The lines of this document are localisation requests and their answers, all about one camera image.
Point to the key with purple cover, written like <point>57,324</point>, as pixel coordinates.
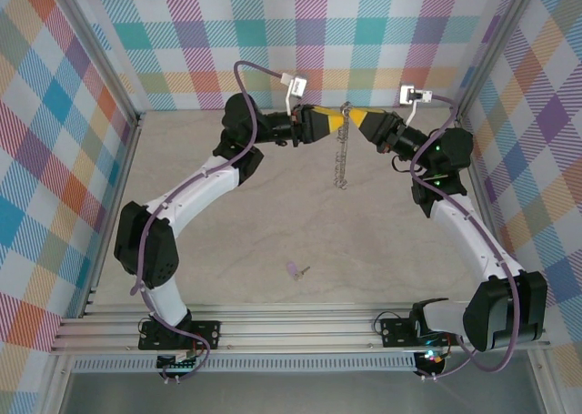
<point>292,268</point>

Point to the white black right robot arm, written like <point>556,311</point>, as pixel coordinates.
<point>459,227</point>

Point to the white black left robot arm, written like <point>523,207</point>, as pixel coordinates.
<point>195,191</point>

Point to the aluminium mounting rails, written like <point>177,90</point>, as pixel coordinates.
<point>295,327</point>

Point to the controller board with lit LEDs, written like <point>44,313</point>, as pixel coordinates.
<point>432,357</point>

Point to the green terminal controller board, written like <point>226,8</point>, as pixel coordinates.
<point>175,364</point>

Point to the grey sheet metal panel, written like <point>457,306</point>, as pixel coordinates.
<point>295,396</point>

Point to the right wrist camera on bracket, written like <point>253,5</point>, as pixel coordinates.
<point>407,95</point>

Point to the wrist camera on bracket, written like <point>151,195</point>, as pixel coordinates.
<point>407,95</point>
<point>298,86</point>

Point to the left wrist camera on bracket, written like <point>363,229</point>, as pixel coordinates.
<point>298,86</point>

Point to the aluminium frame post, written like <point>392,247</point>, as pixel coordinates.
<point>101,54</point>
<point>494,45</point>

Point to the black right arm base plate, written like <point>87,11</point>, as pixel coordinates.
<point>395,334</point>

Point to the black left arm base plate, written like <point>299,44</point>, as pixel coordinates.
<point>207,334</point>

